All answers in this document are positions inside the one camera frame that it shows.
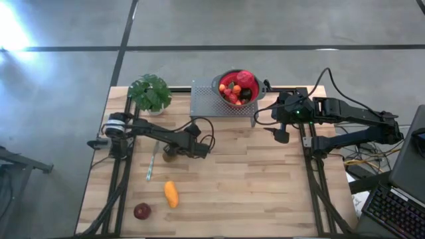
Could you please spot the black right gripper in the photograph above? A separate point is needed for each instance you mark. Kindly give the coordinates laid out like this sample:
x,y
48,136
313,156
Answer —
x,y
295,109

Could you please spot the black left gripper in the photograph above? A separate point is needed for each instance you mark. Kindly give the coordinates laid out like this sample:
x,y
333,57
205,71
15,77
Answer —
x,y
186,144

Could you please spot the brown-green toy kiwi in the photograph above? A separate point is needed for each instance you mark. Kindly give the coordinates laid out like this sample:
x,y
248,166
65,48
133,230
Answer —
x,y
169,158

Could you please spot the large dark toy plum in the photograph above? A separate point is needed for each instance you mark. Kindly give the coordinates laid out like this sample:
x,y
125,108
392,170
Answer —
x,y
245,94

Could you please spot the orange toy fruit with leaves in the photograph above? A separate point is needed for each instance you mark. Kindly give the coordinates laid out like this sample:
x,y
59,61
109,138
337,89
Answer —
x,y
236,89

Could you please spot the big bright red apple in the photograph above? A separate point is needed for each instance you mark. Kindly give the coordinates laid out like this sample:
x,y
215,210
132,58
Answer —
x,y
245,78

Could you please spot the dark red toy apple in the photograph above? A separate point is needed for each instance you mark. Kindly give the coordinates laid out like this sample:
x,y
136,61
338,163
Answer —
x,y
142,211

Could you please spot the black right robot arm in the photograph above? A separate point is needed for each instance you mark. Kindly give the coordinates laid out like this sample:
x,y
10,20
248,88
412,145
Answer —
x,y
358,111

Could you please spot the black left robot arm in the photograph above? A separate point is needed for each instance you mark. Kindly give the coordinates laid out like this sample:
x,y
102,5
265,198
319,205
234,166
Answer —
x,y
156,132

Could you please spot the silver table knife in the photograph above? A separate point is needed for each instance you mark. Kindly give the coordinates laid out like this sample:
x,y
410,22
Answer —
x,y
151,167

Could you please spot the grey perforated metal stand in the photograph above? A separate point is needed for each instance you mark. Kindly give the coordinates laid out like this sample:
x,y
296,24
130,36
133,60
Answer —
x,y
202,103

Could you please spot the green potted plant white pot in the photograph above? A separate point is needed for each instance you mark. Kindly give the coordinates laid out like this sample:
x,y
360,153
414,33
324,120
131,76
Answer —
x,y
151,93

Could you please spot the red colander bowl grey rim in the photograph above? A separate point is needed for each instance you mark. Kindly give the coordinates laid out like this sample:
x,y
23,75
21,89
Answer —
x,y
225,78

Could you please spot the black power adapter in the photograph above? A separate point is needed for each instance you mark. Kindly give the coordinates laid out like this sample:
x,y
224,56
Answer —
x,y
366,146

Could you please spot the white paper sheet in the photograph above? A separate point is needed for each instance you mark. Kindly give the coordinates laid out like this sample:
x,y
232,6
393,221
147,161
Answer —
x,y
360,202

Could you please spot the dark grey laptop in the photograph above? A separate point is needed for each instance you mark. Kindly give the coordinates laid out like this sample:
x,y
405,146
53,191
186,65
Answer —
x,y
410,172

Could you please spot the black backlit keyboard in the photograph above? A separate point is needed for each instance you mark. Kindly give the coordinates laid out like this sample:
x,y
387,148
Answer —
x,y
395,212

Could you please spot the black aluminium table frame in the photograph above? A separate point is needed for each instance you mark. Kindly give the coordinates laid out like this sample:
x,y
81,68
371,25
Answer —
x,y
181,89

